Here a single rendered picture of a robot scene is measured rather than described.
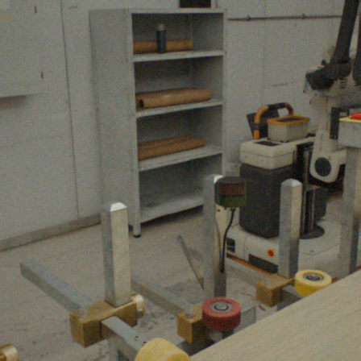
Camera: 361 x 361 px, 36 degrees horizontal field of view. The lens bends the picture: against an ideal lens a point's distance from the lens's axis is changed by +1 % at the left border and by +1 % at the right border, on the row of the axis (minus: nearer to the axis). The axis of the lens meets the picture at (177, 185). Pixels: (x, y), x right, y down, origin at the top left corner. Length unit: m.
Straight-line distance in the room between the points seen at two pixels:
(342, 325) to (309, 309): 0.08
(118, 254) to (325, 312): 0.44
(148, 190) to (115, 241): 3.45
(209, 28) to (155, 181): 1.27
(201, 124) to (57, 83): 1.25
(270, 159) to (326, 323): 1.91
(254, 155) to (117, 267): 2.12
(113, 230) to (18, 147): 2.86
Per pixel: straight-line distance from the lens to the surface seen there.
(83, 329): 1.00
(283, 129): 3.09
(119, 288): 1.02
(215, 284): 1.19
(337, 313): 1.18
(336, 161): 2.91
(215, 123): 4.34
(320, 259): 2.97
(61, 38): 3.88
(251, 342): 1.06
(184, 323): 1.19
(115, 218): 0.96
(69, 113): 3.93
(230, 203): 1.07
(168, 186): 4.54
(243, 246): 3.20
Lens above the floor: 1.47
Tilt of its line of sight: 17 degrees down
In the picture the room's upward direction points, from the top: 1 degrees counter-clockwise
